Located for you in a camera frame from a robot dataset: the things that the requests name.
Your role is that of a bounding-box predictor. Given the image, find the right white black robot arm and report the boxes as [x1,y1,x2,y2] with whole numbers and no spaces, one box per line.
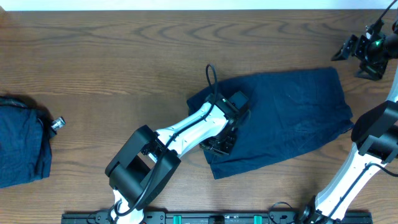
[296,31,397,223]

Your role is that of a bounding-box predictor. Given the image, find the dark blue shorts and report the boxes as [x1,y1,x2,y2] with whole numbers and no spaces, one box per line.
[205,67,353,179]

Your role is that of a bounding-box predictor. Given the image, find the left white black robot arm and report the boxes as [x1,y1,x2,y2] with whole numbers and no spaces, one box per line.
[105,91,248,223]

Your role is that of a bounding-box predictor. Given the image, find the silver garment tag clip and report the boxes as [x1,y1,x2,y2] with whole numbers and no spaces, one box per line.
[51,116,66,131]

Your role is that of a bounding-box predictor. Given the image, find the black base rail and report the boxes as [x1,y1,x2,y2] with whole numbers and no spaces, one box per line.
[61,210,373,224]

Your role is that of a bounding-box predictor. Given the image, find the folded dark blue garment pile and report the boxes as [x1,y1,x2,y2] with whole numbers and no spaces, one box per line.
[1,96,57,188]

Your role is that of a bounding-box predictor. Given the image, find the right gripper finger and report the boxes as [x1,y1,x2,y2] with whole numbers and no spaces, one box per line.
[331,35,358,61]
[355,62,387,81]

